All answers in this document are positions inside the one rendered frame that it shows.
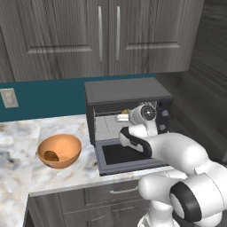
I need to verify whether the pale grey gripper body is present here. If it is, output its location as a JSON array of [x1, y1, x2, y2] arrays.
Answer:
[[114, 113, 130, 123]]

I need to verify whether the dark grey toaster oven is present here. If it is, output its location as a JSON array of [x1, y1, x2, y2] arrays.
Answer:
[[83, 77, 175, 148]]

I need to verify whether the grey toaster oven door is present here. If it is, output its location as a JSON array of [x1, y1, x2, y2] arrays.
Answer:
[[93, 137, 175, 177]]

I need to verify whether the orange bowl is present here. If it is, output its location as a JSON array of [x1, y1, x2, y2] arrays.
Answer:
[[35, 133, 82, 170]]

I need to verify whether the brown bread piece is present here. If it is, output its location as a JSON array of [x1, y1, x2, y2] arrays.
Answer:
[[43, 150, 60, 162]]

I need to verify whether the grey drawer front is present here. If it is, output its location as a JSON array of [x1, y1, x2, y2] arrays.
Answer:
[[84, 178, 146, 206]]

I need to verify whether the tall dark grey cupboard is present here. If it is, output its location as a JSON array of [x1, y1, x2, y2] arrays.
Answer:
[[155, 0, 227, 162]]

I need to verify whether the grey wood cupboard door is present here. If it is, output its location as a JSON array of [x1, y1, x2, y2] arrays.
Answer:
[[108, 0, 205, 76], [13, 0, 110, 82]]

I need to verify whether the grey lower cupboard door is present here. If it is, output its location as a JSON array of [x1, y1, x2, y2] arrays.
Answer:
[[27, 189, 90, 227]]

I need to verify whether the narrow grey cupboard door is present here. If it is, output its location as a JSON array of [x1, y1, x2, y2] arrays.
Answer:
[[0, 0, 16, 84]]

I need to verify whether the silver drawer handle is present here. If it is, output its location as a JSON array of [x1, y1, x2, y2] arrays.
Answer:
[[109, 186, 139, 195]]

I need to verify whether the silver cupboard door handle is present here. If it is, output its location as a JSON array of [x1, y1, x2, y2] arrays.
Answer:
[[114, 5, 121, 62], [98, 5, 104, 63]]

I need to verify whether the white wall outlet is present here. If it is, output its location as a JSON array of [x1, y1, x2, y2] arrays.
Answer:
[[0, 88, 20, 109]]

